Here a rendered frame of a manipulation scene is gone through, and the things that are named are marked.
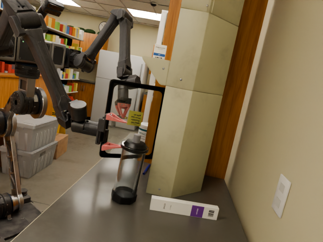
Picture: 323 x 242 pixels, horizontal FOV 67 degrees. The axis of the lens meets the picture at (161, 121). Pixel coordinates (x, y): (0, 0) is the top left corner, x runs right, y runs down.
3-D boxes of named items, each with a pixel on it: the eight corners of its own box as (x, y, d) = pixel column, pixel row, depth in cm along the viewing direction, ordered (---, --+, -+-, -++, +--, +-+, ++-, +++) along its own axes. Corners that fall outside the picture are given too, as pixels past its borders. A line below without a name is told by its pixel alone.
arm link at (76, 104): (76, 114, 104) (57, 123, 98) (73, 90, 97) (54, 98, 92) (94, 127, 99) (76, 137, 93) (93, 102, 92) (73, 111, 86)
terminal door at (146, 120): (154, 159, 136) (167, 88, 129) (98, 157, 124) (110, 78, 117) (154, 159, 137) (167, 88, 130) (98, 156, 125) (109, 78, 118)
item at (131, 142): (150, 152, 97) (154, 137, 96) (137, 157, 89) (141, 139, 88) (130, 145, 101) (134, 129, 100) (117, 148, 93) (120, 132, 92)
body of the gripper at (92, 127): (103, 118, 91) (84, 114, 91) (99, 145, 92) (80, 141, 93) (109, 116, 97) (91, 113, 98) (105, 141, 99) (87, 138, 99)
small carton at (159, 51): (164, 61, 108) (167, 47, 107) (164, 60, 103) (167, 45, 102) (153, 59, 108) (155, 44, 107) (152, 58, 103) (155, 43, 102)
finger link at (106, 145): (122, 136, 91) (98, 131, 92) (119, 154, 92) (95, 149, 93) (127, 133, 98) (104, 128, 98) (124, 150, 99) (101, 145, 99)
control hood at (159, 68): (170, 84, 130) (174, 65, 129) (165, 85, 99) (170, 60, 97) (149, 80, 131) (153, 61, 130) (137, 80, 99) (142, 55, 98)
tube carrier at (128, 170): (142, 196, 101) (154, 148, 97) (126, 206, 91) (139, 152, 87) (121, 186, 106) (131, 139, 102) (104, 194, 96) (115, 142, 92)
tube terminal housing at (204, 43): (198, 176, 137) (230, 34, 123) (202, 205, 105) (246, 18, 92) (155, 167, 139) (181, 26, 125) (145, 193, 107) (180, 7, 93)
